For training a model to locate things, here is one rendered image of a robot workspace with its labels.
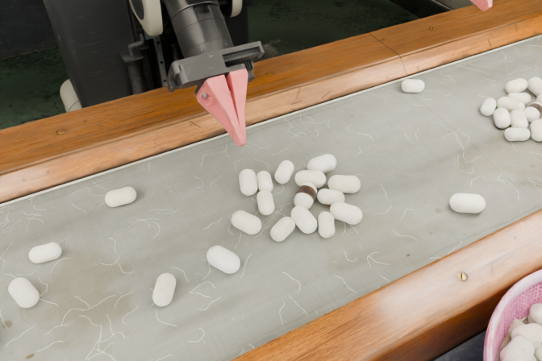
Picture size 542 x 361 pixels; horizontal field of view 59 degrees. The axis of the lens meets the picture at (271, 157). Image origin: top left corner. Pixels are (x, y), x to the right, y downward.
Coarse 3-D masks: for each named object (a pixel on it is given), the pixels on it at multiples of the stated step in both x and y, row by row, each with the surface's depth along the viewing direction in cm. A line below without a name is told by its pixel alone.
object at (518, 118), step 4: (512, 112) 66; (516, 112) 66; (520, 112) 66; (512, 116) 66; (516, 116) 65; (520, 116) 65; (524, 116) 65; (512, 120) 66; (516, 120) 65; (520, 120) 65; (524, 120) 65; (512, 124) 65; (516, 124) 65; (520, 124) 64; (524, 124) 64
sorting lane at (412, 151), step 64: (448, 64) 79; (512, 64) 79; (256, 128) 66; (320, 128) 66; (384, 128) 66; (448, 128) 66; (64, 192) 57; (192, 192) 57; (256, 192) 57; (384, 192) 57; (448, 192) 57; (512, 192) 57; (0, 256) 50; (64, 256) 50; (128, 256) 50; (192, 256) 50; (256, 256) 50; (320, 256) 50; (384, 256) 50; (0, 320) 45; (64, 320) 45; (128, 320) 45; (192, 320) 45; (256, 320) 45
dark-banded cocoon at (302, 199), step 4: (304, 184) 56; (308, 184) 55; (312, 184) 56; (316, 192) 56; (296, 196) 55; (300, 196) 54; (304, 196) 54; (308, 196) 54; (296, 200) 54; (300, 200) 54; (304, 200) 54; (308, 200) 54; (312, 200) 55; (296, 204) 54; (300, 204) 54; (304, 204) 54; (308, 204) 54; (308, 208) 54
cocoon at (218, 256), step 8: (216, 248) 49; (224, 248) 49; (208, 256) 49; (216, 256) 48; (224, 256) 48; (232, 256) 48; (216, 264) 48; (224, 264) 48; (232, 264) 48; (232, 272) 48
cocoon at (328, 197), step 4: (320, 192) 55; (324, 192) 55; (328, 192) 55; (332, 192) 55; (336, 192) 55; (340, 192) 55; (320, 196) 55; (324, 196) 55; (328, 196) 55; (332, 196) 55; (336, 196) 55; (340, 196) 55; (320, 200) 55; (324, 200) 55; (328, 200) 55; (332, 200) 55; (336, 200) 55; (340, 200) 55; (328, 204) 55
